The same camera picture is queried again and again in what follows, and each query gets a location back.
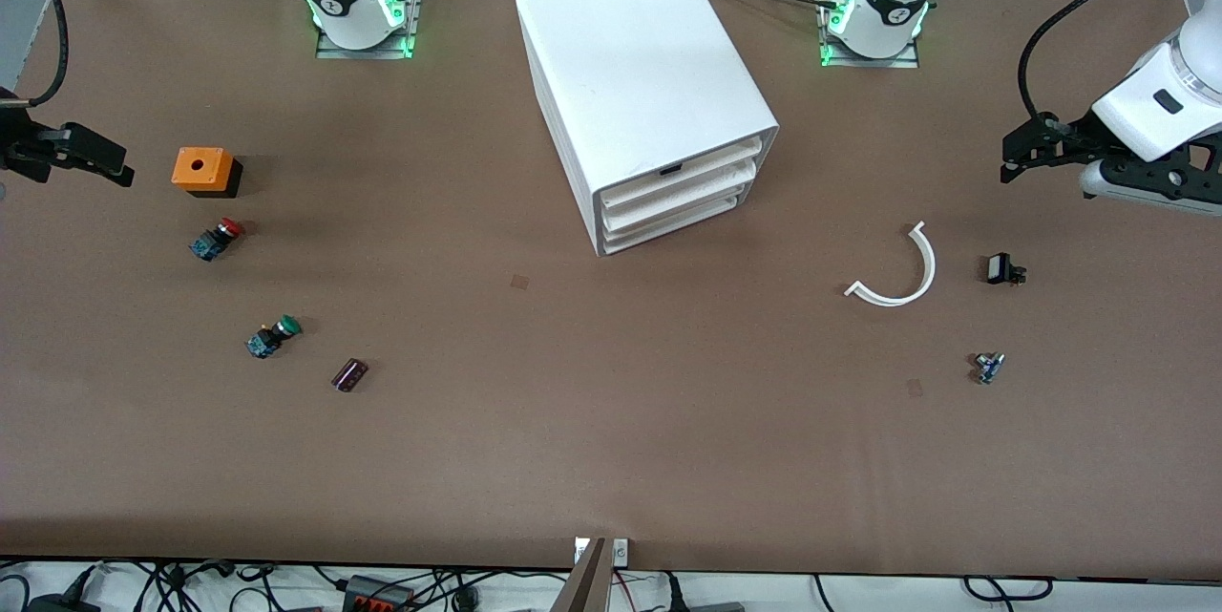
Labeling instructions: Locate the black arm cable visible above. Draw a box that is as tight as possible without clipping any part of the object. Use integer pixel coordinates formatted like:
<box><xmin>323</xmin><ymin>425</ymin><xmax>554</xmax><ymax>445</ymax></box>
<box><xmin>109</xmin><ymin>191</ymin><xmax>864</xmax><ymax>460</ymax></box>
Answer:
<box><xmin>0</xmin><ymin>0</ymin><xmax>70</xmax><ymax>107</ymax></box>
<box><xmin>1017</xmin><ymin>0</ymin><xmax>1222</xmax><ymax>121</ymax></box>

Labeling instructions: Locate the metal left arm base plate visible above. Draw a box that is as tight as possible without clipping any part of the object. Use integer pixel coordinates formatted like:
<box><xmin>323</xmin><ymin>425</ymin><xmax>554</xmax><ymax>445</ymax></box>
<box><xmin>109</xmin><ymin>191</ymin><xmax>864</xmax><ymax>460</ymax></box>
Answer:
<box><xmin>818</xmin><ymin>0</ymin><xmax>922</xmax><ymax>69</ymax></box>

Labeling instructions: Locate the white metal bracket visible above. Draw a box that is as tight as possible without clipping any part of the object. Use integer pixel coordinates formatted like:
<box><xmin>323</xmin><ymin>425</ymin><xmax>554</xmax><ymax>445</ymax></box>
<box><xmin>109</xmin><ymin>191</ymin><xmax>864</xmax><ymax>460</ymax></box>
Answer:
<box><xmin>573</xmin><ymin>538</ymin><xmax>631</xmax><ymax>565</ymax></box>

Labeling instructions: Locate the white plastic drawer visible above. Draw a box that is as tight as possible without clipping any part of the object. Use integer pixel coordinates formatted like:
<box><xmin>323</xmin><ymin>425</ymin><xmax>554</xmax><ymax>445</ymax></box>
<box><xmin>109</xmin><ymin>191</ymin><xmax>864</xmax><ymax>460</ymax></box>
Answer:
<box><xmin>598</xmin><ymin>137</ymin><xmax>765</xmax><ymax>212</ymax></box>

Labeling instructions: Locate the black power strip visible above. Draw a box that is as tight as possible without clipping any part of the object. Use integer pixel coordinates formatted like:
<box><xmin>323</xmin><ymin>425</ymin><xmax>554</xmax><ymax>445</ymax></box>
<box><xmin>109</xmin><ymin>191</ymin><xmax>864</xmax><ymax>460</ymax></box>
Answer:
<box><xmin>342</xmin><ymin>574</ymin><xmax>416</xmax><ymax>612</ymax></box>

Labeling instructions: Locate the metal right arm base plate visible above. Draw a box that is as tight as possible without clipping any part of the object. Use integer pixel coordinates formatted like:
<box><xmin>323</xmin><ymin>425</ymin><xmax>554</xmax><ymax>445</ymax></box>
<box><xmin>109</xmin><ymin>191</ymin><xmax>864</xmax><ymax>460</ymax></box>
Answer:
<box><xmin>315</xmin><ymin>0</ymin><xmax>424</xmax><ymax>60</ymax></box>

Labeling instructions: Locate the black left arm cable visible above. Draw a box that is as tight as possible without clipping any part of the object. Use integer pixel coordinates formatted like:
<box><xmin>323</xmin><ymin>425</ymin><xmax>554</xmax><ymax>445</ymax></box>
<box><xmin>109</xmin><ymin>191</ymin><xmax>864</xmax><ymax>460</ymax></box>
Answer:
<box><xmin>1017</xmin><ymin>0</ymin><xmax>1222</xmax><ymax>121</ymax></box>

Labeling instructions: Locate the red mushroom push button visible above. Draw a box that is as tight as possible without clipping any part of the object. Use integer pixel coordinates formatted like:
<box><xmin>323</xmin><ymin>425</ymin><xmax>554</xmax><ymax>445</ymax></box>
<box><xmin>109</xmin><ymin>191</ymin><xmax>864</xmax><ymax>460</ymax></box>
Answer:
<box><xmin>189</xmin><ymin>218</ymin><xmax>243</xmax><ymax>263</ymax></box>

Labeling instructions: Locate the green mushroom push button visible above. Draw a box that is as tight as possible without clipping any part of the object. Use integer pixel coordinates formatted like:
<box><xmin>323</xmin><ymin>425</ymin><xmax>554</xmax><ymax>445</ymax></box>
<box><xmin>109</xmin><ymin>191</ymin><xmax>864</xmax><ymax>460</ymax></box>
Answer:
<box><xmin>245</xmin><ymin>315</ymin><xmax>303</xmax><ymax>360</ymax></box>

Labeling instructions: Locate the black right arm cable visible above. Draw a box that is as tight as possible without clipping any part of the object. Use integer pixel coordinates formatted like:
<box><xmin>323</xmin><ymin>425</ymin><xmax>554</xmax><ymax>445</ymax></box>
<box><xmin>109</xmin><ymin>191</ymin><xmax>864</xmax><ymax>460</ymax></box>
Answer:
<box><xmin>0</xmin><ymin>0</ymin><xmax>70</xmax><ymax>107</ymax></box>

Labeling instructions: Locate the white plastic drawer cabinet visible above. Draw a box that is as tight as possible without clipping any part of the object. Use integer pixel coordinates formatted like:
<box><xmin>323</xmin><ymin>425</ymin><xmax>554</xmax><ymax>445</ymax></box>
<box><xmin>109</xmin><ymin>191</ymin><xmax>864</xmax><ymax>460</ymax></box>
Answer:
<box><xmin>516</xmin><ymin>0</ymin><xmax>779</xmax><ymax>258</ymax></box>

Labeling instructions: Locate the orange button enclosure box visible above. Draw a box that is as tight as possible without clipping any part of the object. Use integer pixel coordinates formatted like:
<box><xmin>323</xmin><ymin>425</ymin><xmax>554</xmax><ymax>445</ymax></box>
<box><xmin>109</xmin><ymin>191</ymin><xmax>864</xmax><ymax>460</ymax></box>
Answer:
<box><xmin>171</xmin><ymin>147</ymin><xmax>243</xmax><ymax>200</ymax></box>

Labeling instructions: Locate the white curved plastic clip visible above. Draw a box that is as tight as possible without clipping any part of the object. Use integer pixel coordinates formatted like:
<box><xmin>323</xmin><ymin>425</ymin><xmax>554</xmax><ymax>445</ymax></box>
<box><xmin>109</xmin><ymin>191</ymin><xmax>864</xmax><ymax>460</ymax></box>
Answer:
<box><xmin>845</xmin><ymin>222</ymin><xmax>938</xmax><ymax>307</ymax></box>

